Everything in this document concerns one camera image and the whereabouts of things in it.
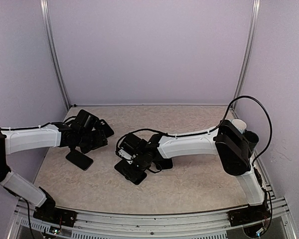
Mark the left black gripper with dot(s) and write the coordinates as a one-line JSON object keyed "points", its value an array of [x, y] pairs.
{"points": [[101, 140]]}

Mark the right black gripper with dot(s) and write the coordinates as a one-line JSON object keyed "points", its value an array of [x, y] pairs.
{"points": [[147, 166]]}

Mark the black smartphone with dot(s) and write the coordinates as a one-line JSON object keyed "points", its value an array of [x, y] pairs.
{"points": [[79, 159], [130, 172]]}

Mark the black phone case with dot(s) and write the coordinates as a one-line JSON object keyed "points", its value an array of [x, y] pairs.
{"points": [[103, 125], [163, 163]]}

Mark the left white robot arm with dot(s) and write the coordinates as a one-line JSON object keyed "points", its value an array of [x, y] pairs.
{"points": [[13, 140]]}

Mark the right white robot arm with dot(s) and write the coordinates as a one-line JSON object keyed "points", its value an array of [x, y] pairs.
{"points": [[230, 140]]}

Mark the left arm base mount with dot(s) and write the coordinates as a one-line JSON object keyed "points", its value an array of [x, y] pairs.
{"points": [[58, 216]]}

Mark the front aluminium rail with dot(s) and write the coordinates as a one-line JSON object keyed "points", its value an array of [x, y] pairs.
{"points": [[203, 225]]}

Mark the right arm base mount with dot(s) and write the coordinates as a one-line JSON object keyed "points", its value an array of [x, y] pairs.
{"points": [[248, 215]]}

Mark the left aluminium frame post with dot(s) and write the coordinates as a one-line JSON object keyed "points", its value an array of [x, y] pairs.
{"points": [[53, 53]]}

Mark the aluminium frame post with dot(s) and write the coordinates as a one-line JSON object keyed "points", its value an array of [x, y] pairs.
{"points": [[53, 53], [248, 48]]}

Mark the right aluminium frame post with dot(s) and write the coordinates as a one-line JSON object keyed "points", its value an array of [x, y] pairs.
{"points": [[248, 48]]}

